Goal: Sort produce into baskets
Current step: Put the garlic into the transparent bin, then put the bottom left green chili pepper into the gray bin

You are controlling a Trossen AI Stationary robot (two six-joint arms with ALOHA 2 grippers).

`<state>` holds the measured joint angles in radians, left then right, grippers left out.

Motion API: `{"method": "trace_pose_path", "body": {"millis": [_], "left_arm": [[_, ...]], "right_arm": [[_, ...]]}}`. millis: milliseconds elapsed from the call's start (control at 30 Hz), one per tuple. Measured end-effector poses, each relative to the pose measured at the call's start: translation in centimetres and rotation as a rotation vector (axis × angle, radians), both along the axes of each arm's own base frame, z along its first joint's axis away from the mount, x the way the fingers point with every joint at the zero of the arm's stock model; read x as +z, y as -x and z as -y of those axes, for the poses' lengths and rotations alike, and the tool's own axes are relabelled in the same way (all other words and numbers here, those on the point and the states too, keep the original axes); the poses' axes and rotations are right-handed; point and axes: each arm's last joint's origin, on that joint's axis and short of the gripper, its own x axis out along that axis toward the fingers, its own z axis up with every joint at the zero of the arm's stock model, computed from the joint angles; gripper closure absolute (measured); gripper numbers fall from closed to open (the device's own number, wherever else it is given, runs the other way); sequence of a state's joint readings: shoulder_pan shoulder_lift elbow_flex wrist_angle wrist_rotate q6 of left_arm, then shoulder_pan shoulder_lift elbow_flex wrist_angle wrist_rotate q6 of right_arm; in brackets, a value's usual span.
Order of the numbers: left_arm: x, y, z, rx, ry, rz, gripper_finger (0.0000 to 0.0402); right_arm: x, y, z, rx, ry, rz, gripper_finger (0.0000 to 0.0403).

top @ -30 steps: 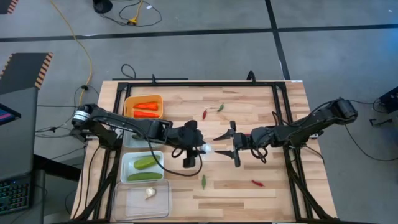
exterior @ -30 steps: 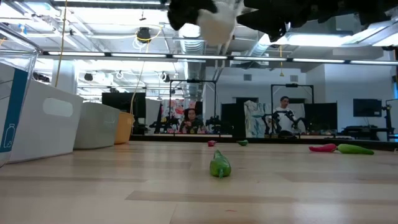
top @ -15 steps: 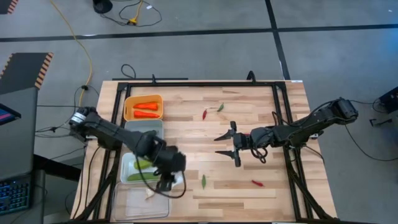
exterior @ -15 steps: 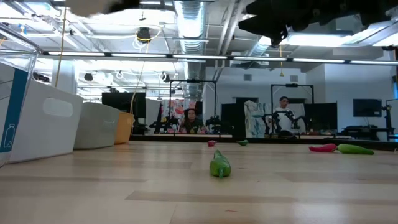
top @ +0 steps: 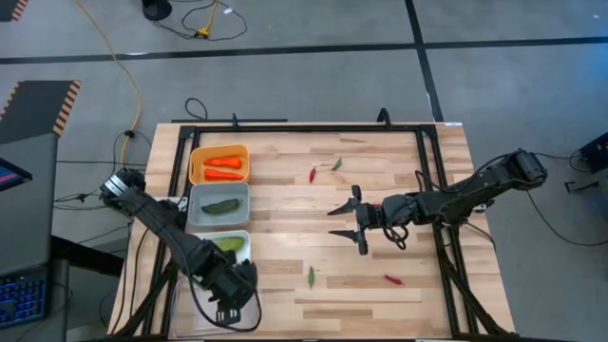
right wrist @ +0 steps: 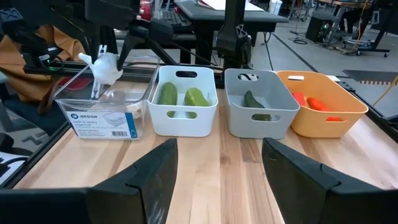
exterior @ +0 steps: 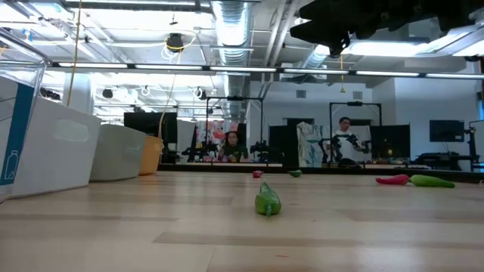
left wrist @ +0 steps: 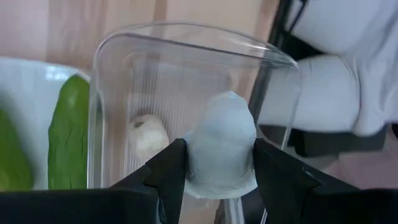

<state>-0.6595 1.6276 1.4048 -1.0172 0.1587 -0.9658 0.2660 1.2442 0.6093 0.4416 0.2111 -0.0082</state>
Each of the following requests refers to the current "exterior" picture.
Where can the dark wall screen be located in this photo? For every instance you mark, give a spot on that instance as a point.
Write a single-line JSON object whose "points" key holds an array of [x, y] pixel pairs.
{"points": [[447, 131]]}

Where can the gray plastic basket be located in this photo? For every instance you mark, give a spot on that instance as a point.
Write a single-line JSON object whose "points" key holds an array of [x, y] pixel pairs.
{"points": [[117, 155]]}

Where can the white plastic basket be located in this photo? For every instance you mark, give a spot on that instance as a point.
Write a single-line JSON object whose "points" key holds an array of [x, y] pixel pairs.
{"points": [[60, 158]]}

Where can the black background rig frame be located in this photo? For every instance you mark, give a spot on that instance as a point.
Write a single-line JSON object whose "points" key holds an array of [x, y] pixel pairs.
{"points": [[355, 103], [234, 98]]}

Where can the green cucumber at right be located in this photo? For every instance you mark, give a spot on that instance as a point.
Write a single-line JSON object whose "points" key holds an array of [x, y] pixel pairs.
{"points": [[429, 181]]}

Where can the floral painting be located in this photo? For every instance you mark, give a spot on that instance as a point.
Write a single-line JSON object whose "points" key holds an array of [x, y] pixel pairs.
{"points": [[210, 130]]}

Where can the silver smooth air duct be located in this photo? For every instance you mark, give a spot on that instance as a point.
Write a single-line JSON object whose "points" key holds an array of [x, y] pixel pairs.
{"points": [[321, 56]]}

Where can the long ceiling light strip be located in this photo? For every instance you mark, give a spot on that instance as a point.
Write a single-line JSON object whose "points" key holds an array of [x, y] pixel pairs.
{"points": [[242, 69]]}

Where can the red chili pepper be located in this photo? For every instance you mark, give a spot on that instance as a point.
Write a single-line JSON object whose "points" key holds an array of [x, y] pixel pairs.
{"points": [[393, 180], [257, 174]]}

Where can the yellow plastic basket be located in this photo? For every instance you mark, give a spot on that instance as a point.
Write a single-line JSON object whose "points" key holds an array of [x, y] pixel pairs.
{"points": [[150, 156]]}

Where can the white blue painted cloth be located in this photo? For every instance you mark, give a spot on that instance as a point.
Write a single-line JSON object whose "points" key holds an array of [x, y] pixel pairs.
{"points": [[310, 145]]}

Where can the person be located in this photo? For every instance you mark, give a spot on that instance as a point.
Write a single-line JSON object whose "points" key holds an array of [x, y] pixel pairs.
{"points": [[232, 145], [345, 141]]}

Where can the black monitor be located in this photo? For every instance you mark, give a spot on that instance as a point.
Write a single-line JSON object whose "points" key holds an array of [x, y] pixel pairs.
{"points": [[389, 138], [149, 124]]}

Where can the green chili pepper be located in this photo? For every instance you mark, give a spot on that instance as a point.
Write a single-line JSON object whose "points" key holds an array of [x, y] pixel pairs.
{"points": [[295, 174], [267, 202]]}

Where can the silver ribbed air duct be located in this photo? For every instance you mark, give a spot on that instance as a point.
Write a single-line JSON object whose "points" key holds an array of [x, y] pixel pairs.
{"points": [[231, 30]]}

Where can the clear plastic container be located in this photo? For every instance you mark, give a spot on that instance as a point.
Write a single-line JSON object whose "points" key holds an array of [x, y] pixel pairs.
{"points": [[19, 124]]}

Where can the black background robot arms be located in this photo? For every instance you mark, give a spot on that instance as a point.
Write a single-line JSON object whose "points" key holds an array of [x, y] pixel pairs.
{"points": [[327, 145]]}

